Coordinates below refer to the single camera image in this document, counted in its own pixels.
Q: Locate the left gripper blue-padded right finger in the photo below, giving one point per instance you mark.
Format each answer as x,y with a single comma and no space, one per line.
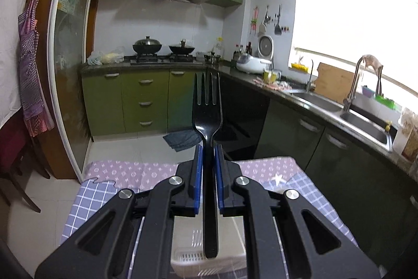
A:
285,235

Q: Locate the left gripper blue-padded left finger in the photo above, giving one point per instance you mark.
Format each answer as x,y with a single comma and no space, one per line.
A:
131,235

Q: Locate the black plastic fork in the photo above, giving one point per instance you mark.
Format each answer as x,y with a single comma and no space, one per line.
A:
207,119

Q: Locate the blue checkered tablecloth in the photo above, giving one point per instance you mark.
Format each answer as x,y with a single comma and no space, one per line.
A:
105,178

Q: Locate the steel sink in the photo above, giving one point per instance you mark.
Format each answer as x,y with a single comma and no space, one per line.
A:
365,127

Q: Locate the dark wooden chair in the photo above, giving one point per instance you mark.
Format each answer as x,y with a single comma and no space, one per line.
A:
16,143

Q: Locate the purple checkered apron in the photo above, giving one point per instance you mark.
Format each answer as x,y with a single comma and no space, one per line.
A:
36,113

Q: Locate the green lower cabinets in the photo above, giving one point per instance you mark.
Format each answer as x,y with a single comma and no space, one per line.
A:
134,100

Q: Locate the wooden cutting board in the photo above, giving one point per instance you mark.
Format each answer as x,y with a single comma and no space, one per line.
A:
333,83

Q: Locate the white rice cooker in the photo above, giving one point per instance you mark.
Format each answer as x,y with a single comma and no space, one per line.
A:
253,65

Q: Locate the gas stove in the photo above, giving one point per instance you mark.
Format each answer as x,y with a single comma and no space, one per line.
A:
163,59

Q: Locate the white round appliance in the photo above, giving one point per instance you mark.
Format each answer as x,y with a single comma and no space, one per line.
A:
265,47

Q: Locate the black wok with lid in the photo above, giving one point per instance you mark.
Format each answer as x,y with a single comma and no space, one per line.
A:
147,46

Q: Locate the black pan with lid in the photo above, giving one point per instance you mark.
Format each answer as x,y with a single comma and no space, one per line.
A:
182,48

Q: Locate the white hanging sheet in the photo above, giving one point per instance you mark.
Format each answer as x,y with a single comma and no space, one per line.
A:
9,44

